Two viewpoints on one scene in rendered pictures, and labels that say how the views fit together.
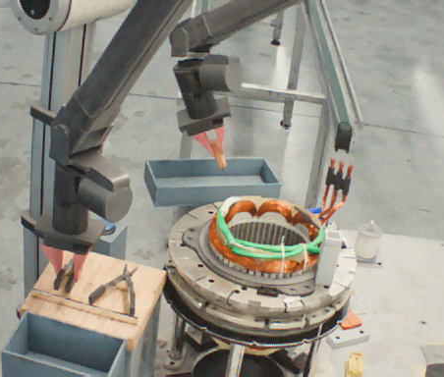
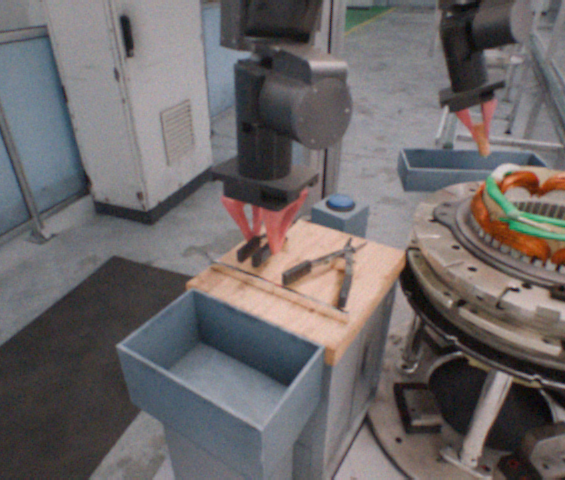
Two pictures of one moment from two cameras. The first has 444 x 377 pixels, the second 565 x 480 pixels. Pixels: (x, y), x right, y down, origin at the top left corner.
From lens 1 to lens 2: 91 cm
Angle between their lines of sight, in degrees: 22
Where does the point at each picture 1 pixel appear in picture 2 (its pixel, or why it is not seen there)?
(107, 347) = (296, 353)
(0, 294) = not seen: hidden behind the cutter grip
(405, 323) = not seen: outside the picture
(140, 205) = (403, 227)
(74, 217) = (262, 151)
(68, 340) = (244, 335)
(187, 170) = (443, 161)
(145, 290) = (372, 273)
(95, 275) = (309, 249)
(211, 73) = (490, 17)
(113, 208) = (312, 120)
